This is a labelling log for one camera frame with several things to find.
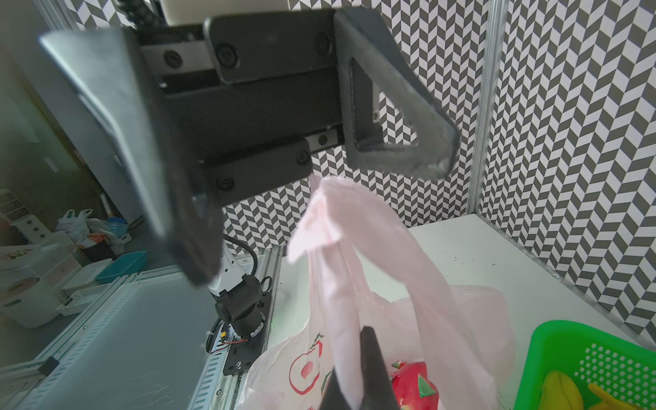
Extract teal plastic tray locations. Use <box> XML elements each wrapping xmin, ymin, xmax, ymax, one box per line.
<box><xmin>95</xmin><ymin>250</ymin><xmax>148</xmax><ymax>285</ymax></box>

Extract yellow fake banana bunch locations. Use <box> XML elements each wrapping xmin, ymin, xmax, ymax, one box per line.
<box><xmin>538</xmin><ymin>371</ymin><xmax>641</xmax><ymax>410</ymax></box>

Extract white storage bins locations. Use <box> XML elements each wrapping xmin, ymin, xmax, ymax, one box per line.
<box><xmin>1</xmin><ymin>189</ymin><xmax>112</xmax><ymax>329</ymax></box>

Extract aluminium corner post right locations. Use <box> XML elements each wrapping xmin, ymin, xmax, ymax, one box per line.
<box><xmin>466</xmin><ymin>0</ymin><xmax>509</xmax><ymax>215</ymax></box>

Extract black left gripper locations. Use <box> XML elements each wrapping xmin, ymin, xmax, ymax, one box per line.
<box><xmin>40</xmin><ymin>1</ymin><xmax>461</xmax><ymax>285</ymax></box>

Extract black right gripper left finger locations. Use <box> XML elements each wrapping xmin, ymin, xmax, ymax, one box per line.
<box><xmin>319</xmin><ymin>368</ymin><xmax>350</xmax><ymax>410</ymax></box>

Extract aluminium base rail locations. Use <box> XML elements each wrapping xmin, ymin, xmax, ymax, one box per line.
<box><xmin>188</xmin><ymin>247</ymin><xmax>284</xmax><ymax>409</ymax></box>

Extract pink plastic bag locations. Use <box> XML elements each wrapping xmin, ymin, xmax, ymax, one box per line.
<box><xmin>237</xmin><ymin>176</ymin><xmax>514</xmax><ymax>409</ymax></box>

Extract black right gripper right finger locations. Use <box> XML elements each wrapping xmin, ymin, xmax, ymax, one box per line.
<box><xmin>360</xmin><ymin>326</ymin><xmax>400</xmax><ymax>410</ymax></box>

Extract green plastic basket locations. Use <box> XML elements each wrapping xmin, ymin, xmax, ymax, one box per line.
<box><xmin>514</xmin><ymin>320</ymin><xmax>655</xmax><ymax>409</ymax></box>

